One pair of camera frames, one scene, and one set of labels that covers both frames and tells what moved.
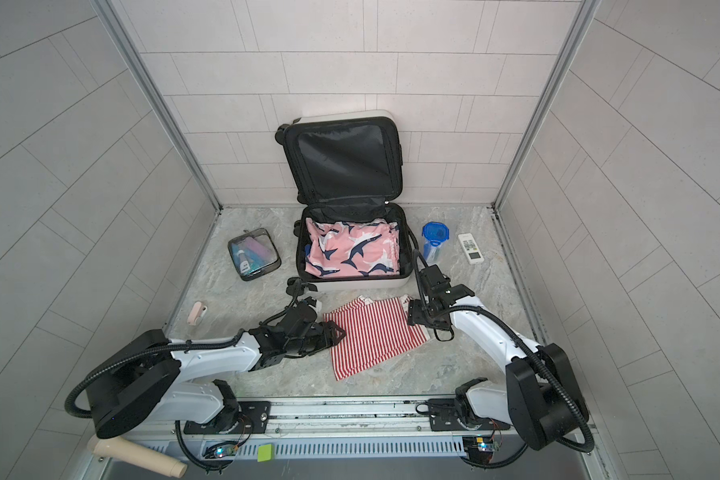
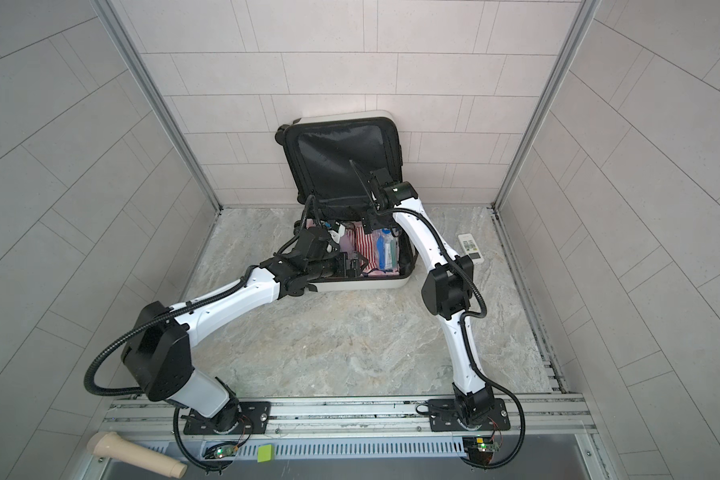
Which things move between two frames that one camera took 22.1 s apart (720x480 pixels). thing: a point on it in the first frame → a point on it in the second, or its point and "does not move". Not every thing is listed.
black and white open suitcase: x=347 y=167 does not move
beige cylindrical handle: x=128 y=451 does not move
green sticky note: x=265 y=453 does not move
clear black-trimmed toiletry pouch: x=254 y=254 → x=367 y=245
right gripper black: x=414 y=307 → x=376 y=222
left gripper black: x=322 y=330 → x=343 y=272
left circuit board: x=220 y=450 does not move
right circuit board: x=479 y=448 does not move
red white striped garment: x=376 y=331 → x=354 y=239
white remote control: x=470 y=248 does not move
